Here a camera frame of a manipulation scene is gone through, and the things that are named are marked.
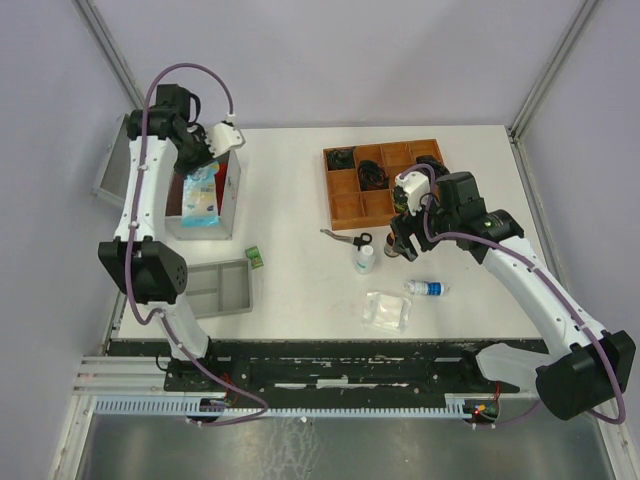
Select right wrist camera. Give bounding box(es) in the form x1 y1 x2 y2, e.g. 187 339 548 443
393 171 430 216

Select small green packet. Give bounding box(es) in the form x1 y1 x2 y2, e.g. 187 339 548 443
245 246 264 269

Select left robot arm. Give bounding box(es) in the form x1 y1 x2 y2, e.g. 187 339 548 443
98 84 221 390

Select grey plastic insert tray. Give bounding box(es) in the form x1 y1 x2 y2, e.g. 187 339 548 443
185 259 253 320

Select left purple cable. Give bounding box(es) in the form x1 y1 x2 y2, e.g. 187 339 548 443
122 62 271 429

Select black handled scissors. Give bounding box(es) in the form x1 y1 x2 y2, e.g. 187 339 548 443
320 229 372 251

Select wooden compartment tray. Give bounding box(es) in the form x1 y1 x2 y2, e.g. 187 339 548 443
322 139 444 231

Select small white bottle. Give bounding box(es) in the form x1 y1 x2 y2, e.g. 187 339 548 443
355 244 376 275

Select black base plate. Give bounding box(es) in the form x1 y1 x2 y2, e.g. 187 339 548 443
159 339 551 401

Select white blue bottle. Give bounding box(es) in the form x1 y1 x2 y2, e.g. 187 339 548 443
404 280 449 297

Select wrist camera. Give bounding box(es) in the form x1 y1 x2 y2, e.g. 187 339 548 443
206 121 246 158
393 171 430 216

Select red first aid pouch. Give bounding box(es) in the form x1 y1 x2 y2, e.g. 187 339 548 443
166 173 184 217

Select brown bottle orange cap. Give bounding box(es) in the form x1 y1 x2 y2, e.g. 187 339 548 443
384 233 400 258

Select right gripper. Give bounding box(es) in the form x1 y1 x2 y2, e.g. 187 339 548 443
389 187 459 262

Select rolled tie yellow blue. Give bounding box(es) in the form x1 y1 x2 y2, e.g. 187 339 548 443
392 186 408 214

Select purple cable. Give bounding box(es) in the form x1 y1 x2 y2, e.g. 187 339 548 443
122 62 271 429
399 164 627 429

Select blue cotton swab packet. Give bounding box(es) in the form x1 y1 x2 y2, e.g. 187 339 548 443
181 162 219 228

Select white slotted cable duct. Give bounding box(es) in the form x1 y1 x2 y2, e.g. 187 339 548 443
94 394 474 417

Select grey metal box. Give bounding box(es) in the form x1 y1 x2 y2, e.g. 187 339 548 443
92 114 245 242

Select rolled tie dark dotted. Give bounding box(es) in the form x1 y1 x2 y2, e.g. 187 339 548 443
416 155 450 177

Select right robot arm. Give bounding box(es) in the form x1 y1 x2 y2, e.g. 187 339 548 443
390 164 636 424

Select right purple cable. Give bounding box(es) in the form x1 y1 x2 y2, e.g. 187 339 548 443
399 164 627 429

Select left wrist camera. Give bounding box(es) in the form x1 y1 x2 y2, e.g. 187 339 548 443
206 121 246 158

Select rolled tie green pattern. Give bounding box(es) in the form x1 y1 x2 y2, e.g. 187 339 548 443
326 147 355 171

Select white gauze packet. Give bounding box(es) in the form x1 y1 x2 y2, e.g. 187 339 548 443
362 292 412 334

